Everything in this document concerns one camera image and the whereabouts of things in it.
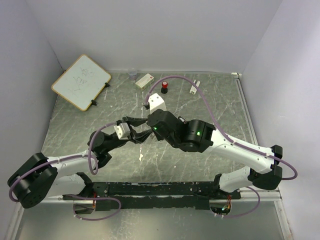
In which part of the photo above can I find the white corner bracket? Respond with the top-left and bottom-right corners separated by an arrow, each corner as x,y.
231,72 -> 242,78

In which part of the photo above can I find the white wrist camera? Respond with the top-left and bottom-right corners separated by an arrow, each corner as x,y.
114,122 -> 131,140
147,93 -> 167,114

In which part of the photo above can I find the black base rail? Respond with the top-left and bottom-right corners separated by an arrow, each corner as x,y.
78,181 -> 241,210

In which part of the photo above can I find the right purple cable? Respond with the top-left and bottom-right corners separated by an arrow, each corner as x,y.
144,75 -> 298,219

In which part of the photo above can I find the clear plastic cup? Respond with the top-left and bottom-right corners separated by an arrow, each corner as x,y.
127,68 -> 138,81

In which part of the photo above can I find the green white small box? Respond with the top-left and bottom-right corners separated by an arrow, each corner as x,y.
135,73 -> 155,91

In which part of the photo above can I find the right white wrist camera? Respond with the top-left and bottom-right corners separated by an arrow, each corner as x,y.
147,93 -> 167,114

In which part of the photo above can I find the white plastic clip tool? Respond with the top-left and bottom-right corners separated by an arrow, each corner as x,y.
189,79 -> 201,95

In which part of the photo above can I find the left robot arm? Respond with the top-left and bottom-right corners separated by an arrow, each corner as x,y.
7,116 -> 152,209

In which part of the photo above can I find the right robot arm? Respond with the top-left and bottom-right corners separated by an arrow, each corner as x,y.
147,109 -> 283,199

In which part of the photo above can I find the black key fob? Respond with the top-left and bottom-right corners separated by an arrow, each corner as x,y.
178,116 -> 186,124

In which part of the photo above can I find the small whiteboard with yellow frame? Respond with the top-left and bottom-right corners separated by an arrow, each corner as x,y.
51,54 -> 112,112

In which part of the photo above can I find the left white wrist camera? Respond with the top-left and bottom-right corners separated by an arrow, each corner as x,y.
114,122 -> 131,140

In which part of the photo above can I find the red black stamp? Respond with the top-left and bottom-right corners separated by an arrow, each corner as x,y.
160,81 -> 168,94

